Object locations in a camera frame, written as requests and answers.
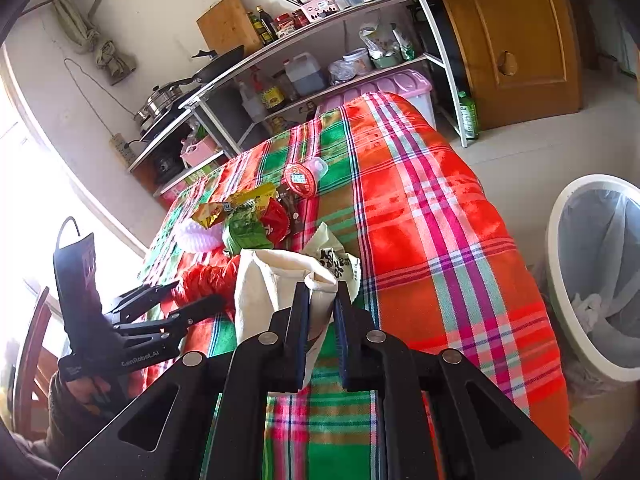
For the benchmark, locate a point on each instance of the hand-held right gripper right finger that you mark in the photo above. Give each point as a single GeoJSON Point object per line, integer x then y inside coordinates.
{"type": "Point", "coordinates": [342, 350]}

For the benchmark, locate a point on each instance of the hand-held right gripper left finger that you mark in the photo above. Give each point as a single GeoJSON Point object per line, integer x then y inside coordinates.
{"type": "Point", "coordinates": [301, 350]}

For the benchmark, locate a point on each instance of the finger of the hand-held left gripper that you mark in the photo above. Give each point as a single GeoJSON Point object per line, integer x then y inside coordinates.
{"type": "Point", "coordinates": [180, 315]}
{"type": "Point", "coordinates": [142, 299]}

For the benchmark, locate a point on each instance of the red plastic bag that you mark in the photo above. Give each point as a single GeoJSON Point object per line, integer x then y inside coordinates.
{"type": "Point", "coordinates": [210, 275]}

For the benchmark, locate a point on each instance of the cream canvas tote bag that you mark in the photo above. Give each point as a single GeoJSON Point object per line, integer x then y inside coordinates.
{"type": "Point", "coordinates": [265, 285]}

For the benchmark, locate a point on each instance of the yellow snack packet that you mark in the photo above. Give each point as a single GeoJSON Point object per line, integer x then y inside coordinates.
{"type": "Point", "coordinates": [255, 196]}

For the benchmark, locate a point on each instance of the brown snack bar wrapper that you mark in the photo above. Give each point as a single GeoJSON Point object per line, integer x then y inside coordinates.
{"type": "Point", "coordinates": [289, 205]}

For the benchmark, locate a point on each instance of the red lidded sauce cup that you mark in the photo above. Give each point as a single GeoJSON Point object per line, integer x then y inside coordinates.
{"type": "Point", "coordinates": [300, 178]}

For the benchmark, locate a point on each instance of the white trash bin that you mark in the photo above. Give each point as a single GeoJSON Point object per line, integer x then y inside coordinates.
{"type": "Point", "coordinates": [560, 270]}

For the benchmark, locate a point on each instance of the person's left hand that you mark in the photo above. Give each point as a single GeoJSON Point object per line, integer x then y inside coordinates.
{"type": "Point", "coordinates": [77, 391]}

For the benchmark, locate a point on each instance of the wooden chair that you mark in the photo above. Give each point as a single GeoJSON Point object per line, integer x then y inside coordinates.
{"type": "Point", "coordinates": [30, 335]}

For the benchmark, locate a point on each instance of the white foam fruit net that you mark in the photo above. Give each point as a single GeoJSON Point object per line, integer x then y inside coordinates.
{"type": "Point", "coordinates": [195, 237]}

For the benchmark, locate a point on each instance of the golden snack packet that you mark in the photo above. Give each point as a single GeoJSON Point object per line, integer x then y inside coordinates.
{"type": "Point", "coordinates": [207, 212]}

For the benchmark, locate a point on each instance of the green snack packet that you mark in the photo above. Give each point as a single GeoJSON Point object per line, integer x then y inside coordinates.
{"type": "Point", "coordinates": [245, 230]}

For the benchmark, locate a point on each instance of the red snack packet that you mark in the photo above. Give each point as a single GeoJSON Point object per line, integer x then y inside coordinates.
{"type": "Point", "coordinates": [275, 222]}

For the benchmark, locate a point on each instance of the green cardboard box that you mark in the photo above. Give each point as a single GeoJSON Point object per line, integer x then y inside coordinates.
{"type": "Point", "coordinates": [197, 174]}

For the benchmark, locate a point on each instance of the black cooking pot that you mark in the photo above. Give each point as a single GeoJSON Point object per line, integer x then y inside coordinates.
{"type": "Point", "coordinates": [165, 162]}

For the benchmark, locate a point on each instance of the white power strip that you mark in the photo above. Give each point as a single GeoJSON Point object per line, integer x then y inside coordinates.
{"type": "Point", "coordinates": [122, 147]}

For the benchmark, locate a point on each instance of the pink plastic basket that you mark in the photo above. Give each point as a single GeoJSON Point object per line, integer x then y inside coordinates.
{"type": "Point", "coordinates": [197, 150]}

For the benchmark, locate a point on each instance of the plaid blanket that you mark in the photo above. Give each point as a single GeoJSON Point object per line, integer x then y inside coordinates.
{"type": "Point", "coordinates": [425, 210]}

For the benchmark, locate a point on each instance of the black induction cooker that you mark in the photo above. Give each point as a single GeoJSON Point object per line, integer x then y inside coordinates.
{"type": "Point", "coordinates": [172, 120]}

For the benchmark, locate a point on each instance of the clear plastic cup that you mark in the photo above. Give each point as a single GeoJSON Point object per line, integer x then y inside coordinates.
{"type": "Point", "coordinates": [317, 165]}

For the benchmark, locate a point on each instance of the steel steamer pot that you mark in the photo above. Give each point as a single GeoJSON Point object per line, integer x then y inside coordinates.
{"type": "Point", "coordinates": [157, 105]}

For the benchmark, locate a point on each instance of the yellow cooking oil bottle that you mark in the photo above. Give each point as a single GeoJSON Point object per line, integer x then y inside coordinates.
{"type": "Point", "coordinates": [280, 123]}

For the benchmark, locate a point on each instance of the clear plastic bottle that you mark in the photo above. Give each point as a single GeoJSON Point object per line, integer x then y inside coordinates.
{"type": "Point", "coordinates": [250, 102]}

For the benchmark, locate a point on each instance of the yellow label sauce bottle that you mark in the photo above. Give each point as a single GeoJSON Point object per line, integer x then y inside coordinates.
{"type": "Point", "coordinates": [267, 92]}

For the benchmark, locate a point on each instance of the black frying pan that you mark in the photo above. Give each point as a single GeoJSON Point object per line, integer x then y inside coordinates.
{"type": "Point", "coordinates": [220, 62]}

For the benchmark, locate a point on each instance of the pink lid storage box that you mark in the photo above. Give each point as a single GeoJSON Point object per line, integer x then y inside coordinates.
{"type": "Point", "coordinates": [380, 87]}

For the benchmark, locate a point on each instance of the green drink bottle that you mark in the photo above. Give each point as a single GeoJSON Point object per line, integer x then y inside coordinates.
{"type": "Point", "coordinates": [467, 115]}

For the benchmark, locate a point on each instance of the plastic jug dark liquid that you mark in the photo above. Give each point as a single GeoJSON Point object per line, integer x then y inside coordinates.
{"type": "Point", "coordinates": [305, 72]}

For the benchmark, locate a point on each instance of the hanging grey cloth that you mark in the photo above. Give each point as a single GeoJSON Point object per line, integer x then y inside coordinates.
{"type": "Point", "coordinates": [75, 25]}

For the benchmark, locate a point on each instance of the crumpled clear plastic bag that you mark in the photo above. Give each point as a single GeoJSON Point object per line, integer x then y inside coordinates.
{"type": "Point", "coordinates": [342, 70]}

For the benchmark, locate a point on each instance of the clear bin liner bag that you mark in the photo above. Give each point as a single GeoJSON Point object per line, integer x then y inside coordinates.
{"type": "Point", "coordinates": [605, 240]}

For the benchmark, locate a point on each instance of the white metal shelf rack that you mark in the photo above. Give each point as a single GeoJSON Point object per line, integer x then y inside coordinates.
{"type": "Point", "coordinates": [448, 85]}

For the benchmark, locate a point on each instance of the white plastic tub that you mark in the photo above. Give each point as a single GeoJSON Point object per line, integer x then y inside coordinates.
{"type": "Point", "coordinates": [360, 60]}

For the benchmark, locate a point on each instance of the wooden cutting board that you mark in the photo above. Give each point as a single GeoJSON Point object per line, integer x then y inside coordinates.
{"type": "Point", "coordinates": [227, 20]}

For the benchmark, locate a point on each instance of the green bowl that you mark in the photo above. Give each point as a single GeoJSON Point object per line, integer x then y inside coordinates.
{"type": "Point", "coordinates": [387, 61]}

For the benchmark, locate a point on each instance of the olive green bottle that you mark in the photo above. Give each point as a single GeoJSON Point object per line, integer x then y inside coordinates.
{"type": "Point", "coordinates": [254, 27]}

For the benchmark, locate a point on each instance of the dark sauce bottle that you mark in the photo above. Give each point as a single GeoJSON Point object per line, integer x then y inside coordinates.
{"type": "Point", "coordinates": [265, 22]}

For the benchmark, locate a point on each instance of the plastic food bag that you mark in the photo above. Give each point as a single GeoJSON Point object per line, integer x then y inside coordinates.
{"type": "Point", "coordinates": [377, 42]}

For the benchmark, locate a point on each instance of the red sauce jar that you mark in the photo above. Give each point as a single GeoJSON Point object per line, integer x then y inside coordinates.
{"type": "Point", "coordinates": [285, 22]}
{"type": "Point", "coordinates": [300, 16]}

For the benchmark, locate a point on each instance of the green white packet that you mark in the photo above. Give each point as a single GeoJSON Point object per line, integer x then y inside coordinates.
{"type": "Point", "coordinates": [405, 42]}

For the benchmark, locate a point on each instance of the pink utensil holder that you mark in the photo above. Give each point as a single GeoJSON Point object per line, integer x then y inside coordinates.
{"type": "Point", "coordinates": [320, 5]}

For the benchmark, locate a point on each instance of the wooden door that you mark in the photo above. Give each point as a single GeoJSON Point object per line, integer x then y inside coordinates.
{"type": "Point", "coordinates": [525, 25]}

